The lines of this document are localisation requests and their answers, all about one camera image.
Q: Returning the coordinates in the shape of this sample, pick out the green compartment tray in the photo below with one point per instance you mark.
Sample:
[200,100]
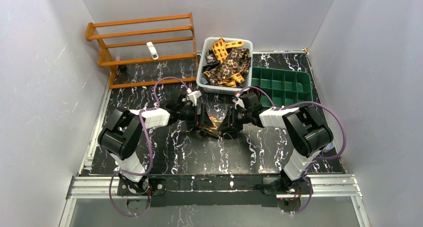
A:
[284,87]

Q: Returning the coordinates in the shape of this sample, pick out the aluminium frame rail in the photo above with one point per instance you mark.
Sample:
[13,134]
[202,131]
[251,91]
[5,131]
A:
[324,185]

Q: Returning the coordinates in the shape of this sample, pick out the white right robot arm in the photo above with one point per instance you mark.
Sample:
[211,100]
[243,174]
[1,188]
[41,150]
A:
[306,128]

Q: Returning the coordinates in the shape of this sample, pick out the cream flamingo paisley tie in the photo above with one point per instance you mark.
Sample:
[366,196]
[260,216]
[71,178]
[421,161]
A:
[213,131]

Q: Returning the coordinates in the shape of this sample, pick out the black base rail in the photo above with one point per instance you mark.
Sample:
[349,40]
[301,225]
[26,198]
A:
[219,190]

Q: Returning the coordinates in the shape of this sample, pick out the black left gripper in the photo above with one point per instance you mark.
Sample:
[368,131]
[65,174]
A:
[199,116]

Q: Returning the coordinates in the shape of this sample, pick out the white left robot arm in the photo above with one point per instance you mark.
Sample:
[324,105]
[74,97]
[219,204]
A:
[121,134]

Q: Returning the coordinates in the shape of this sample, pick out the yellow beetle print tie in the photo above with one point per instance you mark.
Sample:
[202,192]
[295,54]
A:
[221,49]

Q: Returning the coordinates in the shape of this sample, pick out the white plastic laundry basket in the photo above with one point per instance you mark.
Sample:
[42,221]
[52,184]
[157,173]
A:
[214,88]

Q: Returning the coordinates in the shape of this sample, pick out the white clip on rack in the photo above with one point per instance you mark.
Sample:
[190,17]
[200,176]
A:
[152,50]

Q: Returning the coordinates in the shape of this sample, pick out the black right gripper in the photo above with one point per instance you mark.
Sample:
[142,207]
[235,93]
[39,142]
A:
[232,118]

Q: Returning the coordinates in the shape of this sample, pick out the clear plastic cup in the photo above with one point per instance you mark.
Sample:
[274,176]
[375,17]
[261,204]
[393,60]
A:
[328,147]

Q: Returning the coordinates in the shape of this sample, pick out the orange wooden rack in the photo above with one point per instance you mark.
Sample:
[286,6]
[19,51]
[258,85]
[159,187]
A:
[123,43]

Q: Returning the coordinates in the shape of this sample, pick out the black tropical floral tie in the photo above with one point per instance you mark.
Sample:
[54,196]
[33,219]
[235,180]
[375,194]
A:
[238,61]

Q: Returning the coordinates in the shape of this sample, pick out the dark blue floral tie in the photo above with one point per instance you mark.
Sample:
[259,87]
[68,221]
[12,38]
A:
[211,63]

